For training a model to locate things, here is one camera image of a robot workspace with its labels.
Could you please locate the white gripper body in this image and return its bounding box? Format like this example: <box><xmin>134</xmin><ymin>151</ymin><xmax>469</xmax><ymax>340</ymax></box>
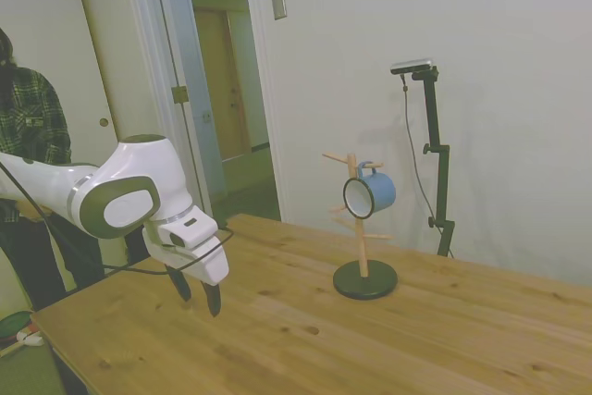
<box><xmin>142</xmin><ymin>204</ymin><xmax>231</xmax><ymax>287</ymax></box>

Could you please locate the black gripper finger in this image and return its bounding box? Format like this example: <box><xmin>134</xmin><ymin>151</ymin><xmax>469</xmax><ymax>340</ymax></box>
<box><xmin>166</xmin><ymin>265</ymin><xmax>193</xmax><ymax>304</ymax></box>
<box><xmin>200</xmin><ymin>280</ymin><xmax>224</xmax><ymax>319</ymax></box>

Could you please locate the blue enamel mug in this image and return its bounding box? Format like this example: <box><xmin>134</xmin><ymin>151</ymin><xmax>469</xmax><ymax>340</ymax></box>
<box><xmin>342</xmin><ymin>161</ymin><xmax>397</xmax><ymax>220</ymax></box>

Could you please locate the wooden mug tree stand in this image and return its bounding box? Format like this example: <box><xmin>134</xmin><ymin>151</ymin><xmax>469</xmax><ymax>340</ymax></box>
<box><xmin>321</xmin><ymin>151</ymin><xmax>400</xmax><ymax>301</ymax></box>

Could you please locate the white and red floor item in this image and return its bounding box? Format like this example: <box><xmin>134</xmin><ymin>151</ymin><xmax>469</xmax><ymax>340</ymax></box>
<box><xmin>16</xmin><ymin>325</ymin><xmax>45</xmax><ymax>348</ymax></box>

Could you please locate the brown wooden hallway door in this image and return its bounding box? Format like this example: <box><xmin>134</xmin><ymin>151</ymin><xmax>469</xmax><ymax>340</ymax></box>
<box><xmin>193</xmin><ymin>7</ymin><xmax>253</xmax><ymax>163</ymax></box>

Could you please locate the green round floor object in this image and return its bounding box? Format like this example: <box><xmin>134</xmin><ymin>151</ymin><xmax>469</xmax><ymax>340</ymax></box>
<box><xmin>0</xmin><ymin>311</ymin><xmax>33</xmax><ymax>341</ymax></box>

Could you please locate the grey open door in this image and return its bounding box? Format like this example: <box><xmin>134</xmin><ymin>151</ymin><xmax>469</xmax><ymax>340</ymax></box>
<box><xmin>150</xmin><ymin>0</ymin><xmax>247</xmax><ymax>218</ymax></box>

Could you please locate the person in plaid shirt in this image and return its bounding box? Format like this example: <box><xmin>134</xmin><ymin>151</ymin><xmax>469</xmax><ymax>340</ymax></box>
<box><xmin>0</xmin><ymin>27</ymin><xmax>105</xmax><ymax>311</ymax></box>

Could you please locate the white door with round knob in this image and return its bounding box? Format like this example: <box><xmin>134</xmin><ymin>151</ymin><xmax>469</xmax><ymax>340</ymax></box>
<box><xmin>0</xmin><ymin>0</ymin><xmax>123</xmax><ymax>149</ymax></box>

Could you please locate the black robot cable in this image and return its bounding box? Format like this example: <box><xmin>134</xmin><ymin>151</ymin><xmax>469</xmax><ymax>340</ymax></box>
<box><xmin>0</xmin><ymin>161</ymin><xmax>235</xmax><ymax>276</ymax></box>

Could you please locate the white door frame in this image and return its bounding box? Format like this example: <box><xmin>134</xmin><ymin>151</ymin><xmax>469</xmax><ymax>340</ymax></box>
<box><xmin>241</xmin><ymin>0</ymin><xmax>290</xmax><ymax>226</ymax></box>

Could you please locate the black camera stand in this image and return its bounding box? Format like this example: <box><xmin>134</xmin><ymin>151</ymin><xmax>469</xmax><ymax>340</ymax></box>
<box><xmin>410</xmin><ymin>66</ymin><xmax>457</xmax><ymax>259</ymax></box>

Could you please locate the grey exterior camera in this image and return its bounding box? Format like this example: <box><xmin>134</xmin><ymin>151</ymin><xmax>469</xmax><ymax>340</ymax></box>
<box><xmin>389</xmin><ymin>57</ymin><xmax>438</xmax><ymax>78</ymax></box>

